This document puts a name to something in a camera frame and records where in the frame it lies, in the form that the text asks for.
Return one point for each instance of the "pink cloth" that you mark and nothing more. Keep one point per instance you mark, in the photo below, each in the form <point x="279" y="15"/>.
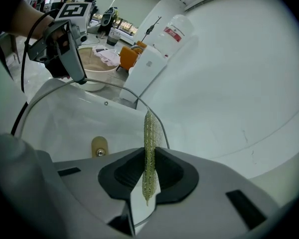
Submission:
<point x="107" y="56"/>

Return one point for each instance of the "white water dispenser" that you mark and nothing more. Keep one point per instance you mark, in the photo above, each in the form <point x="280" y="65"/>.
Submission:
<point x="144" y="73"/>

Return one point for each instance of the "orange armchair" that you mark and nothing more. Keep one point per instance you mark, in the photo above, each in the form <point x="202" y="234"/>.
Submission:
<point x="127" y="57"/>

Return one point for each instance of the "clear water bottle red label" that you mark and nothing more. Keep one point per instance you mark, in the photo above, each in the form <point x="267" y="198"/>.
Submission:
<point x="174" y="34"/>

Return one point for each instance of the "person's left hand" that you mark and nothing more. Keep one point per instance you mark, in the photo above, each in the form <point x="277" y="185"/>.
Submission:
<point x="54" y="68"/>

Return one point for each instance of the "white washbasin cabinet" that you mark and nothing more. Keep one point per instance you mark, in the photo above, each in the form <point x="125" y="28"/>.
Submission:
<point x="284" y="183"/>

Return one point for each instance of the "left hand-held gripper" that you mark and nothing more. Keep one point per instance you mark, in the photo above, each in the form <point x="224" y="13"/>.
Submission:
<point x="73" y="11"/>

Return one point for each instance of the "yellow sponge cloth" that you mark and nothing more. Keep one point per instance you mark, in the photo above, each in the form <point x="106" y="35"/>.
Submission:
<point x="150" y="143"/>

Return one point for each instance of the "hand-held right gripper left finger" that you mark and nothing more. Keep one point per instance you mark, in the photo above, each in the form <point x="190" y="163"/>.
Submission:
<point x="89" y="183"/>

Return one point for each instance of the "person's left forearm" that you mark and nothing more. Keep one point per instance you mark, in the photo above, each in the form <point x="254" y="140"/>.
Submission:
<point x="25" y="19"/>

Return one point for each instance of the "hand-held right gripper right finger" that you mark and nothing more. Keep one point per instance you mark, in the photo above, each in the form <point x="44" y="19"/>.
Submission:
<point x="209" y="203"/>

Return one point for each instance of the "black coat rack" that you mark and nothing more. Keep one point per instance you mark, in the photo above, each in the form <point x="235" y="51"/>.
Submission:
<point x="149" y="30"/>

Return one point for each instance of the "glass vessel sink bowl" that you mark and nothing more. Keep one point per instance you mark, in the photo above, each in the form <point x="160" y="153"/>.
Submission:
<point x="99" y="146"/>

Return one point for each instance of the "round beige side table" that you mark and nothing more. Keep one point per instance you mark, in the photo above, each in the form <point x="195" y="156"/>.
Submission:
<point x="99" y="76"/>

